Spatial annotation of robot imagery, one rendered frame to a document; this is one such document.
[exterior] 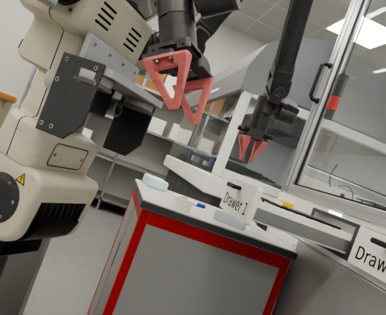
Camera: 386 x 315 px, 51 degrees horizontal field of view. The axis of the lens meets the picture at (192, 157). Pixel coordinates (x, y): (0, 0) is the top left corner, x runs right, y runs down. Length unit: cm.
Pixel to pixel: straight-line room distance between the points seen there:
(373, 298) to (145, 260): 69
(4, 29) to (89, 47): 485
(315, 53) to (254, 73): 35
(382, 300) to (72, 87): 89
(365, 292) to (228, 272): 47
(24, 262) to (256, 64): 142
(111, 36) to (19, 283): 109
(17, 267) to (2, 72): 412
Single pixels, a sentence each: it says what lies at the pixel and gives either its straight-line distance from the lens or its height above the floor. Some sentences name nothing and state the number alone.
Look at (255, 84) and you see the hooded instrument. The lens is 214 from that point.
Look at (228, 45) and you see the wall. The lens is 569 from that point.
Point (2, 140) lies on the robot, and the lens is 92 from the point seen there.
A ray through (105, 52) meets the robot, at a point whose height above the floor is 108.
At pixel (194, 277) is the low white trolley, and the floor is 56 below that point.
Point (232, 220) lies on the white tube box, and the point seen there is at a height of 78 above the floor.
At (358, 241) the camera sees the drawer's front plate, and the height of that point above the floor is 88.
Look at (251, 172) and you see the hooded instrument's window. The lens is 215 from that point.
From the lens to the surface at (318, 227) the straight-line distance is 126.
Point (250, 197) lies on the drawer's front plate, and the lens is 117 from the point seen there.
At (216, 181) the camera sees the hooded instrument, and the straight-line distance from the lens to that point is 209.
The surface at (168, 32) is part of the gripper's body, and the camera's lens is 62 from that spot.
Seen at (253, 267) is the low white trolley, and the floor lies 66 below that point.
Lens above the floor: 93
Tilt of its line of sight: level
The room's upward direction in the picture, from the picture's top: 21 degrees clockwise
